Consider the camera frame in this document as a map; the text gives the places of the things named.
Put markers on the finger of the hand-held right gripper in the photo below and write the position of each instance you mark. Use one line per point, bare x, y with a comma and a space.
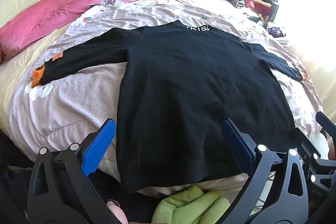
305, 142
326, 123

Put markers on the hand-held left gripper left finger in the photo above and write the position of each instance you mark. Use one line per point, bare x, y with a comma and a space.
99, 146

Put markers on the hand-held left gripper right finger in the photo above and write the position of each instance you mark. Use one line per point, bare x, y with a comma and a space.
236, 146

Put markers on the black sweater with orange cuffs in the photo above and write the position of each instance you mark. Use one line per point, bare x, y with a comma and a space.
189, 87

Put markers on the person's left hand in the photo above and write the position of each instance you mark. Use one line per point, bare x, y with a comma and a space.
116, 212

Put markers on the lilac strawberry print quilt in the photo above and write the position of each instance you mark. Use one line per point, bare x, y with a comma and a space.
78, 100

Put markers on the green towel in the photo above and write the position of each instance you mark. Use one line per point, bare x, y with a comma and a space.
189, 204

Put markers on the white and purple cloth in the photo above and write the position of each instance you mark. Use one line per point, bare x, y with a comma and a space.
277, 30

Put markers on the bed with cream sheet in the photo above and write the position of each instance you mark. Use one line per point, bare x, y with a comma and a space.
15, 79

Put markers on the black bag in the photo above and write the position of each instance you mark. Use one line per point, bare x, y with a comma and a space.
274, 7

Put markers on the pink blanket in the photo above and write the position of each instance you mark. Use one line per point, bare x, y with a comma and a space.
65, 6

